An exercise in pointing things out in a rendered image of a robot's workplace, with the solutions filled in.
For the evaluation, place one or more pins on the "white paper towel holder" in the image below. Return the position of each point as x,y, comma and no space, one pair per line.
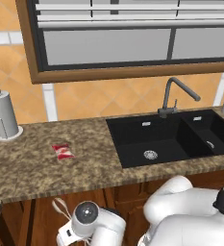
2,112

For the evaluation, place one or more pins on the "wooden drawer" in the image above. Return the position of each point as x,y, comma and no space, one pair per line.
36,219

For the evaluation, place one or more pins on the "wooden cupboard front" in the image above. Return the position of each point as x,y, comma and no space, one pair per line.
131,198

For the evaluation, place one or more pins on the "red and white packet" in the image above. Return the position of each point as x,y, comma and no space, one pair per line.
63,152

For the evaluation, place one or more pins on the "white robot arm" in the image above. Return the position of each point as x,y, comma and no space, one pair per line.
187,221

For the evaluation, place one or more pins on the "grey tap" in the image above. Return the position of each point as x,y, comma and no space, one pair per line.
165,96

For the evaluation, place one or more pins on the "black double sink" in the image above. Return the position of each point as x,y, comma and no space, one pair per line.
148,141

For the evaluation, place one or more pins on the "wooden framed window with blinds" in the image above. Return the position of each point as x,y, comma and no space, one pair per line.
107,46

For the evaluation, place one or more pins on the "white tongs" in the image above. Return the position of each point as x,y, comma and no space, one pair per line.
57,204

